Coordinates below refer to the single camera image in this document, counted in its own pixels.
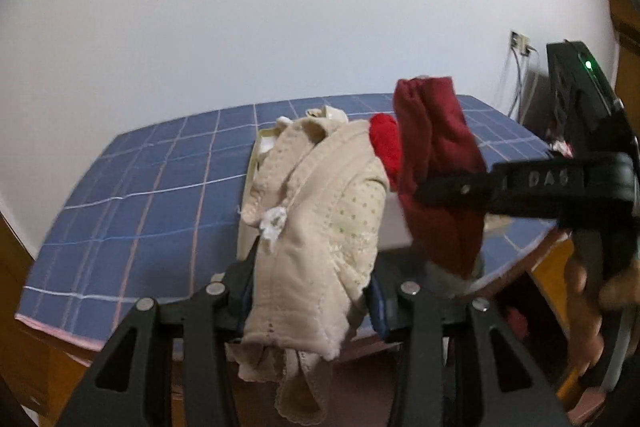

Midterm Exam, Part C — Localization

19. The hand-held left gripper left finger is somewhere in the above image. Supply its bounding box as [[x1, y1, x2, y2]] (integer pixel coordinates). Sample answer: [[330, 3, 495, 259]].
[[57, 247, 258, 427]]

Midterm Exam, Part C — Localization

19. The grey cable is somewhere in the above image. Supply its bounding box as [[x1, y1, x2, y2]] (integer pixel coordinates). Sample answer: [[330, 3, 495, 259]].
[[520, 49, 541, 124]]

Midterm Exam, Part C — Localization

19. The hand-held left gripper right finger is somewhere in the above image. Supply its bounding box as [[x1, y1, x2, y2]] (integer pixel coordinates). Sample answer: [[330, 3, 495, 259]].
[[367, 277, 573, 427]]

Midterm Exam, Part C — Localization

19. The beige bra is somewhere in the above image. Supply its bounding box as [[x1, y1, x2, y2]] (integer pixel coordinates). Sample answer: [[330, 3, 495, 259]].
[[225, 104, 391, 425]]

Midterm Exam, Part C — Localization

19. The dark red underwear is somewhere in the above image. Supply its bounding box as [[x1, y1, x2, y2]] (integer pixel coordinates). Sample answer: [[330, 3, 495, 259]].
[[391, 76, 488, 282]]

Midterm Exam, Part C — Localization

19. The blue checked tablecloth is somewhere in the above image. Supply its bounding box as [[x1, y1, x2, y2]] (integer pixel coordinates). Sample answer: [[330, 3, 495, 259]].
[[15, 93, 553, 343]]

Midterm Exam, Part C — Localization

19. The shallow cardboard box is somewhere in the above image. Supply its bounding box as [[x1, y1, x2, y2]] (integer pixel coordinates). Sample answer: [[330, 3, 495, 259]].
[[245, 127, 416, 253]]

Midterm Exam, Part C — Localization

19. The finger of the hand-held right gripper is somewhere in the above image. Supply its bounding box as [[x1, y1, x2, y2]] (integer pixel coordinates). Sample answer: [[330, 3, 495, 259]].
[[414, 171, 502, 215]]

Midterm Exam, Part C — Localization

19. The bright red underwear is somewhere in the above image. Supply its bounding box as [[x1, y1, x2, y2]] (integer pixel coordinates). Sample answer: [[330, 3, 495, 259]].
[[369, 113, 403, 192]]

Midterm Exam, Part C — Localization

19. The person's right hand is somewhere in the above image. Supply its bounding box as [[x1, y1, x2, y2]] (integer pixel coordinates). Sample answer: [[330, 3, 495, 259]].
[[562, 249, 640, 390]]

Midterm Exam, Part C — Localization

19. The dark wooden desk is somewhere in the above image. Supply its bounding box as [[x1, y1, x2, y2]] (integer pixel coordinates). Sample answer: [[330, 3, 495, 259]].
[[15, 227, 576, 427]]

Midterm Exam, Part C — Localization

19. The brown wooden panel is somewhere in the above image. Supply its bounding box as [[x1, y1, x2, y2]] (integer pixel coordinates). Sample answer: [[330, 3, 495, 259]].
[[606, 0, 640, 108]]

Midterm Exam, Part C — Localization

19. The black cable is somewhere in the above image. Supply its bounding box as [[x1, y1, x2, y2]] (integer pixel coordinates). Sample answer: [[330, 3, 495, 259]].
[[509, 49, 525, 120]]

